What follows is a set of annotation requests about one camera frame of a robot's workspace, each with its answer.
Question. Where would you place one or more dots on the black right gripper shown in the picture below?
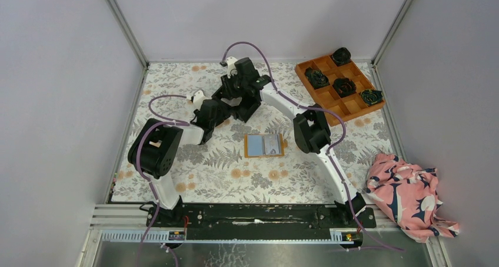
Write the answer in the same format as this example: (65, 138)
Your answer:
(226, 84)

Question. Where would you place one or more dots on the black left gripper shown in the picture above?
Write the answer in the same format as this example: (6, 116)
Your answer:
(222, 113)

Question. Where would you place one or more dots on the black plastic card box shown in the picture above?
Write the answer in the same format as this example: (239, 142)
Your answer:
(245, 108)

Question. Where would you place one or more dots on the yellow leather card holder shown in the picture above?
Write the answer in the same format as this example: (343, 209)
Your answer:
(254, 147)

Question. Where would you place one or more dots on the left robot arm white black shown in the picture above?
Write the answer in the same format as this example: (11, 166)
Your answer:
(153, 152)

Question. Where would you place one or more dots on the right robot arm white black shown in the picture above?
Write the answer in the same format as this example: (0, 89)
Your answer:
(311, 130)

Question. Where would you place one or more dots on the stack of credit cards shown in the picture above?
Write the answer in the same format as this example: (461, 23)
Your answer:
(232, 102)

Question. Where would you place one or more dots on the floral patterned table mat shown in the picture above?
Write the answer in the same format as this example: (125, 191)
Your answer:
(219, 171)

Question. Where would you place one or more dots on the rolled green tie left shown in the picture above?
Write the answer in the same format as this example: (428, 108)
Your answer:
(316, 78)

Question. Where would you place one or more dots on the rolled green tie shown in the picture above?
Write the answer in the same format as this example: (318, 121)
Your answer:
(316, 78)
(371, 96)

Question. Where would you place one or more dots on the rolled dark tie centre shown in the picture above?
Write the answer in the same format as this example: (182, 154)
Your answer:
(344, 87)

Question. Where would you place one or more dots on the rolled dark tie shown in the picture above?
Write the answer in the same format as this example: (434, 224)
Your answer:
(341, 56)
(344, 87)

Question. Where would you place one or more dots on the orange wooden compartment tray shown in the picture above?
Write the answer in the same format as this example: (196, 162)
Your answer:
(348, 108)

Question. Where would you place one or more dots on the rolled dark tie top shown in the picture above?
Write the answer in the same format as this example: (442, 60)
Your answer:
(341, 56)

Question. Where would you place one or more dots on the rolled green tie right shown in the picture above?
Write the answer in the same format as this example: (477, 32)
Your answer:
(371, 96)

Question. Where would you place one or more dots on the pink patterned cloth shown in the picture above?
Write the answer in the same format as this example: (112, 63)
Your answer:
(407, 194)

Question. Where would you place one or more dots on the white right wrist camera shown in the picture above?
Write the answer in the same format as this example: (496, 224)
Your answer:
(229, 64)

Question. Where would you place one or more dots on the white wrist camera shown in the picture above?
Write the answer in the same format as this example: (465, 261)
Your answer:
(197, 98)
(229, 64)

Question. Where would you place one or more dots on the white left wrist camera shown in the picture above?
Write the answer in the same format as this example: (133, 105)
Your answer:
(197, 98)

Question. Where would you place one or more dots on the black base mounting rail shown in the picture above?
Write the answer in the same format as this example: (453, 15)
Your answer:
(262, 222)

